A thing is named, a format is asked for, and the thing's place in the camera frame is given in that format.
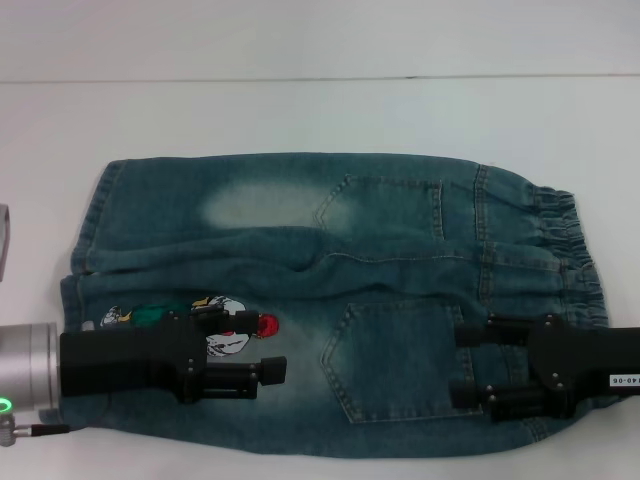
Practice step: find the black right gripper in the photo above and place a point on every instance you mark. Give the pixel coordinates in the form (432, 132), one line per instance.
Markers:
(590, 360)

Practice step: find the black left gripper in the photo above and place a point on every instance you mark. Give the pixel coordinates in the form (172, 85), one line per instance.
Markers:
(125, 360)

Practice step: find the blue denim shorts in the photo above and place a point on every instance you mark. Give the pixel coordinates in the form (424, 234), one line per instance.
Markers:
(260, 210)

